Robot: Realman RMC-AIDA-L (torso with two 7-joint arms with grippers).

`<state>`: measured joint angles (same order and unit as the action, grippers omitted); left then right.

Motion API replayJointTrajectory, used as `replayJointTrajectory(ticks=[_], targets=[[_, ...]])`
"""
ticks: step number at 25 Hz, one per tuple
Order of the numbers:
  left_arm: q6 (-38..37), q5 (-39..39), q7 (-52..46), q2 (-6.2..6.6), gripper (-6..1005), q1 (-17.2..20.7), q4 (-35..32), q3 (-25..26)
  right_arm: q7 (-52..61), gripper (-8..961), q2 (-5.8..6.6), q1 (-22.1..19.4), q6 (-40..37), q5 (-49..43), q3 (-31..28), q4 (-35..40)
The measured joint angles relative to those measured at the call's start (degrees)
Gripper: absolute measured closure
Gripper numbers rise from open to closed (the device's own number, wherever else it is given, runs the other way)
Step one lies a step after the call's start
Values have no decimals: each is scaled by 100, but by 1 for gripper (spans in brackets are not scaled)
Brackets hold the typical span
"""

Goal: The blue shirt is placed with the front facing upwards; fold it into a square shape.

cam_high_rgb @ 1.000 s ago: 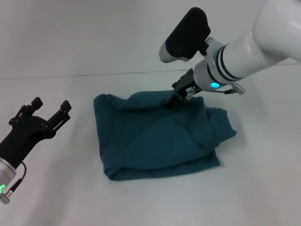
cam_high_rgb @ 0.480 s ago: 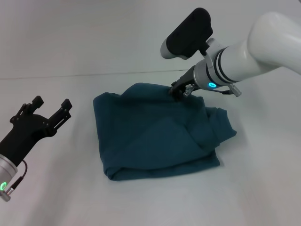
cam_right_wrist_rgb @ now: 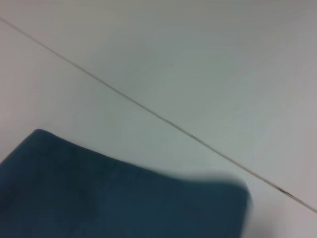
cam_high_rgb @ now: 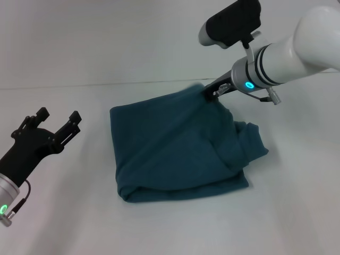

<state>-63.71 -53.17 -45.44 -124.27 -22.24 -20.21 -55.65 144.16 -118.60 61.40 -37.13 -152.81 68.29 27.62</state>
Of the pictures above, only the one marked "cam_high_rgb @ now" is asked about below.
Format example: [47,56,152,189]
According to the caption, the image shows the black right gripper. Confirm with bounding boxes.
[202,70,235,104]

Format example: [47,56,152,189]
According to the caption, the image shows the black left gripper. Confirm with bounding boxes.
[0,107,82,186]

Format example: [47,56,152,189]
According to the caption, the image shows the teal t-shirt with FREE print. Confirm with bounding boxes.
[109,83,269,204]

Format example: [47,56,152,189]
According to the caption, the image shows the silver plug with dark cable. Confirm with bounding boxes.
[0,180,32,228]
[214,82,231,97]

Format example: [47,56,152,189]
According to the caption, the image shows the silver angled cable connector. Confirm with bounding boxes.
[249,87,282,105]

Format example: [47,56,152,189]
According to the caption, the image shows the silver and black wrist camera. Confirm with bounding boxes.
[198,0,262,50]

